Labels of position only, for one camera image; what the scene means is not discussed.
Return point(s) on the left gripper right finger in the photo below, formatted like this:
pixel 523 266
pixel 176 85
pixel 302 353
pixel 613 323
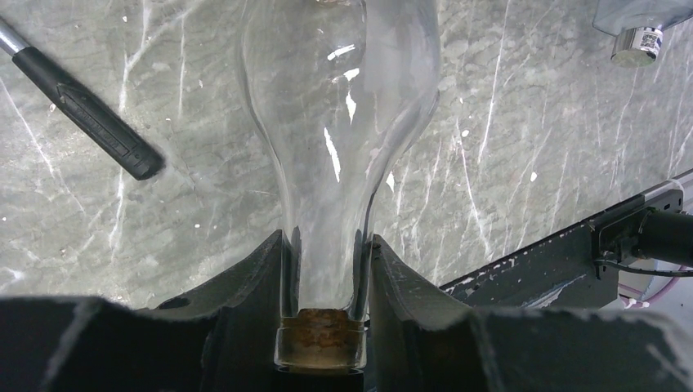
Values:
pixel 425 340

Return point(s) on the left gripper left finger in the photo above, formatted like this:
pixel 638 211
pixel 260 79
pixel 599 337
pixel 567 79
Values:
pixel 218 336

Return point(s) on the clear round cork-stoppered bottle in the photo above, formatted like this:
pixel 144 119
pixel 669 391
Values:
pixel 338 90

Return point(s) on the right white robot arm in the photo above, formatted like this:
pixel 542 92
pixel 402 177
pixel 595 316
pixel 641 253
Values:
pixel 663 235

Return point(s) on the blue square glass bottle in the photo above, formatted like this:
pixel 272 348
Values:
pixel 638 27

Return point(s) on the black handled metal tool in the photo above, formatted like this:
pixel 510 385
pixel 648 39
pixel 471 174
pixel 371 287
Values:
pixel 88 112

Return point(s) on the aluminium frame rail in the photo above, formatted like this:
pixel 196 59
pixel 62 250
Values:
pixel 677 184

